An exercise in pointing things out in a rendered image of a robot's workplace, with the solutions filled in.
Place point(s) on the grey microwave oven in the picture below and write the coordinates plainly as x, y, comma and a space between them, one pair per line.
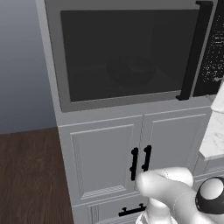
208, 43

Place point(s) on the grey drawer front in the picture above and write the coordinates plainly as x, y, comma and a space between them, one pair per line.
105, 210

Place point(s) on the grey cupboard door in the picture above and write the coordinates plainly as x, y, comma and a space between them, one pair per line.
102, 160
175, 137

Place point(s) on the grey counter cabinet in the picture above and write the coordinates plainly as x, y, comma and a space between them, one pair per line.
208, 169

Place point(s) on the tall grey cabinet housing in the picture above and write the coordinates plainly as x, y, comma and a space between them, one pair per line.
96, 116

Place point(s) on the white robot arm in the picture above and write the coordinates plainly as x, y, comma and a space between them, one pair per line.
169, 192

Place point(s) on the microwave door with dark window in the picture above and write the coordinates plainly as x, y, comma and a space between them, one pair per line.
87, 58

